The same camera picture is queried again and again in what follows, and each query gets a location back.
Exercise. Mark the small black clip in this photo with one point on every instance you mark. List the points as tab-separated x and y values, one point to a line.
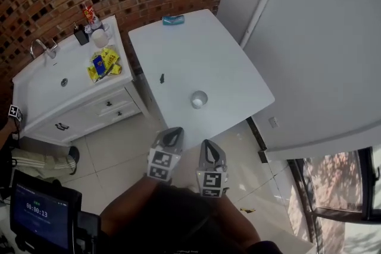
162	78

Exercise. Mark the blue bow-shaped object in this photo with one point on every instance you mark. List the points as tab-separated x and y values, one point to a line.
173	20

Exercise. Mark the pile of yellow snack packets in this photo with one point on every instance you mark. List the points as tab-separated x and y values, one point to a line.
111	58

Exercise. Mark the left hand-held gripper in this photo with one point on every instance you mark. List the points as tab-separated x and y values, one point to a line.
160	163

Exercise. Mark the person's left forearm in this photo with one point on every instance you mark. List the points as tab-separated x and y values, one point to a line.
128	202

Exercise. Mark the black camera device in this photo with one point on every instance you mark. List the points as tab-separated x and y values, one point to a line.
87	229

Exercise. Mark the dark blue snack packet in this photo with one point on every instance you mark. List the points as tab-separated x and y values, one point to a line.
98	64

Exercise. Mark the black framed window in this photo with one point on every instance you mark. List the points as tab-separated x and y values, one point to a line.
339	187

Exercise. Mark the yellow wrapper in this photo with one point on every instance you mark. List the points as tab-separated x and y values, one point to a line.
247	210

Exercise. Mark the red label bottle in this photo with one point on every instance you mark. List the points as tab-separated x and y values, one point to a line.
88	13

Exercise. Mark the person's right forearm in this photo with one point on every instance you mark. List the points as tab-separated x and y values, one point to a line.
235	217

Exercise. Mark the white sink cabinet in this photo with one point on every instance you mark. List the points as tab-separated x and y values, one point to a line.
74	92

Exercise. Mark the person's torso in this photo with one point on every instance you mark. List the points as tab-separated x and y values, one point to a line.
178	226

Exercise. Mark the tablet with timer screen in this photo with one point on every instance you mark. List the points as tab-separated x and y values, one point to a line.
41	211

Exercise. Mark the chrome faucet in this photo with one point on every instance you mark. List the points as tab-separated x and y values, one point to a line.
41	46

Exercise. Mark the white wall socket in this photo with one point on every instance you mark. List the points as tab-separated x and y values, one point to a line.
273	122

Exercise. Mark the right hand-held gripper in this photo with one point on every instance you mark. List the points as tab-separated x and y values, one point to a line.
211	181

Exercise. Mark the black soap dispenser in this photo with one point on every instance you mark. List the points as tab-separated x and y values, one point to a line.
81	35

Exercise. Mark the white mug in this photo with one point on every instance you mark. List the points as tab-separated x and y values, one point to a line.
99	38

